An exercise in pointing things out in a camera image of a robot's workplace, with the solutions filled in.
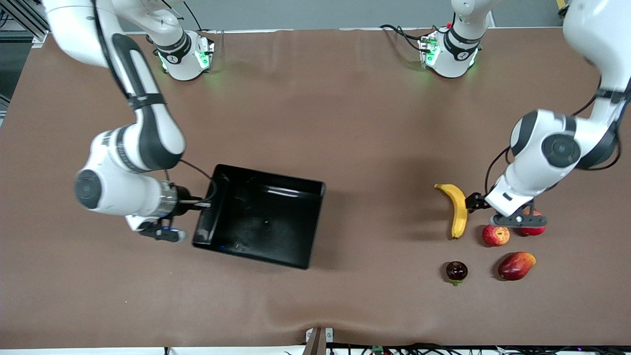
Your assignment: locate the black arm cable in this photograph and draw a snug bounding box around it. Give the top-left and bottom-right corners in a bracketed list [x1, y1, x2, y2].
[93, 0, 218, 206]
[485, 74, 631, 197]

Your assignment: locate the aluminium frame profile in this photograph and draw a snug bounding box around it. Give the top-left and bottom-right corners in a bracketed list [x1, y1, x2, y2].
[0, 0, 50, 48]

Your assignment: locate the red pomegranate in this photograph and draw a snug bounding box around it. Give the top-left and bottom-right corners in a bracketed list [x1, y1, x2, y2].
[518, 209, 547, 237]

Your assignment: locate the brown table cover sheet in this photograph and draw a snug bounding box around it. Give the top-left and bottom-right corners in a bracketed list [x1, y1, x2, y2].
[0, 28, 631, 350]

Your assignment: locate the black right base cable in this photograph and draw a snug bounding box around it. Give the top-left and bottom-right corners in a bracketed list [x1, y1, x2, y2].
[168, 0, 206, 33]

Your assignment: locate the dark purple mangosteen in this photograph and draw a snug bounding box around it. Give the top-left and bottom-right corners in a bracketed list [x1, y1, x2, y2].
[446, 261, 469, 287]

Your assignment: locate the metal mount bracket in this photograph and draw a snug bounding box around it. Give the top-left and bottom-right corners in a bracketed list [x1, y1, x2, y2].
[303, 327, 334, 355]

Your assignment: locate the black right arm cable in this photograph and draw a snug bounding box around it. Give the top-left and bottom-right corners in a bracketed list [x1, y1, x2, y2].
[93, 0, 218, 206]

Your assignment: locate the black base cable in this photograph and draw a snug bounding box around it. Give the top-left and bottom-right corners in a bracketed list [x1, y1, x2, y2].
[168, 0, 206, 33]
[379, 23, 435, 53]

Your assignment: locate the red yellow mango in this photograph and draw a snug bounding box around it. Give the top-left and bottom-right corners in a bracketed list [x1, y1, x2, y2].
[497, 251, 537, 282]

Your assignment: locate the red yellow apple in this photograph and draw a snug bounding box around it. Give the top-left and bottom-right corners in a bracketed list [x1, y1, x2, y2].
[482, 224, 511, 248]

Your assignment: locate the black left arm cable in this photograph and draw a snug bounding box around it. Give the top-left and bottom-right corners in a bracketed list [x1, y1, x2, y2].
[485, 74, 631, 197]

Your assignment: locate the black left base cable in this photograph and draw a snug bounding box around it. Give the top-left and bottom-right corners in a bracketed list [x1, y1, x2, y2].
[379, 23, 435, 53]

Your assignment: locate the yellow banana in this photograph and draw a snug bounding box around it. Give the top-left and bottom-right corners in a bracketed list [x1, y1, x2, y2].
[434, 183, 468, 240]

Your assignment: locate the black plastic box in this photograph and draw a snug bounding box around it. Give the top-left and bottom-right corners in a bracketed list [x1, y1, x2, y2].
[192, 164, 326, 270]

